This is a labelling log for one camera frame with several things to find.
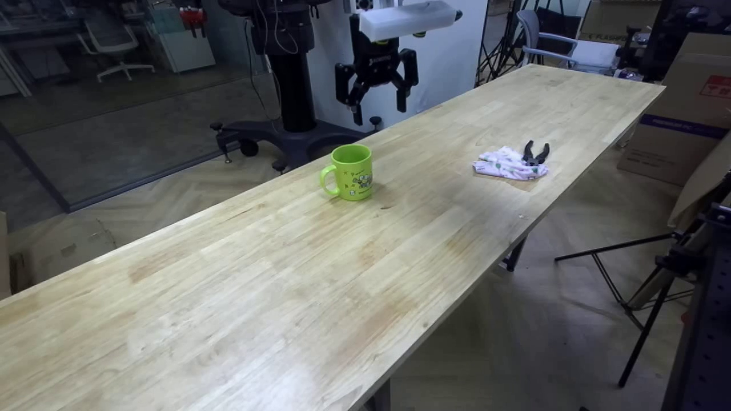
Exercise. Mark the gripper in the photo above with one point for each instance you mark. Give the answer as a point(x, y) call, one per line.
point(375, 60)

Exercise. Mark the red tool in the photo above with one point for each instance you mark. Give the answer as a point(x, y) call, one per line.
point(192, 17)

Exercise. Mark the green mug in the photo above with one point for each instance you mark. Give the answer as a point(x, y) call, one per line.
point(353, 171)

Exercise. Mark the grey office chair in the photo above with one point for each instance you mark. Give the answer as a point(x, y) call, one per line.
point(577, 51)

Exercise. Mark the white cabinet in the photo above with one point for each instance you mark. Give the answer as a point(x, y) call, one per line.
point(183, 48)

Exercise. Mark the black pliers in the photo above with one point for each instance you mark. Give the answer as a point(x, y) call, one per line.
point(535, 154)

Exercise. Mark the flat cardboard sheet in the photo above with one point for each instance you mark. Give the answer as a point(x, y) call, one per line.
point(702, 182)

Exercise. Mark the white patterned cloth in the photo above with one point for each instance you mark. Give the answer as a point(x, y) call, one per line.
point(505, 164)

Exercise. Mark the white office chair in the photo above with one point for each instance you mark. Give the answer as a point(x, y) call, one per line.
point(111, 37)

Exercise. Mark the black perforated frame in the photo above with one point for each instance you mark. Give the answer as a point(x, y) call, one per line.
point(705, 342)

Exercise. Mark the worn cardboard box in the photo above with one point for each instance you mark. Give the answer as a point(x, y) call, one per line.
point(57, 251)

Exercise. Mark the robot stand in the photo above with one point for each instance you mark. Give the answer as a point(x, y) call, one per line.
point(294, 85)

